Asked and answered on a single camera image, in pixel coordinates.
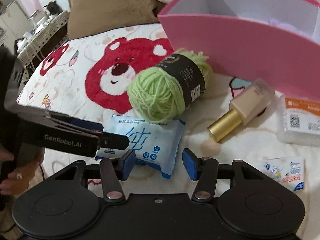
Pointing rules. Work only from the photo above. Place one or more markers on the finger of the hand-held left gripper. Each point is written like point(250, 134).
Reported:
point(82, 126)
point(113, 142)

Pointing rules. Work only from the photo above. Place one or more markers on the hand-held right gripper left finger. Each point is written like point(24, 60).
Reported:
point(128, 160)

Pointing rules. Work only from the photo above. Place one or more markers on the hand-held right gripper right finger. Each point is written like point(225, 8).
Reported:
point(190, 163)

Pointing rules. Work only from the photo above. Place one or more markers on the blue wet wipes packet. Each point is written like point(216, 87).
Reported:
point(156, 147)

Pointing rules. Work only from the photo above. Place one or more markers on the green-lidded dark jar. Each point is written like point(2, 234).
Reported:
point(155, 93)

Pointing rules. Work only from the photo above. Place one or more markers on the foundation bottle with gold cap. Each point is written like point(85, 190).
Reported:
point(250, 97)

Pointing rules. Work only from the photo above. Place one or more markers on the pink cardboard box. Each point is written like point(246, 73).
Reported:
point(225, 45)

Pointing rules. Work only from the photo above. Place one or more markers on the person's left hand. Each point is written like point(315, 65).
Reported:
point(23, 173)

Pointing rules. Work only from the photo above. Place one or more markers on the bear printed blanket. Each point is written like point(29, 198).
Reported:
point(82, 45)

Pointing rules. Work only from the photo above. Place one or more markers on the small blue white sachet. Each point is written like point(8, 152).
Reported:
point(287, 171)

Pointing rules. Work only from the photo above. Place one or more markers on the white polka dot side table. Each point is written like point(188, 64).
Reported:
point(47, 31)

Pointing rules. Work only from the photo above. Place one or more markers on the clear plastic box orange label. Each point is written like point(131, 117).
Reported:
point(300, 121)

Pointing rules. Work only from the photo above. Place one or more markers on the dark plush toy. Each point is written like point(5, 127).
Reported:
point(53, 8)

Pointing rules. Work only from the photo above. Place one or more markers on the white cabinet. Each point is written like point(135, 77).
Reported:
point(12, 20)

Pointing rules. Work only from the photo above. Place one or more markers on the purple plush toy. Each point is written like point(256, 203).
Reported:
point(287, 27)

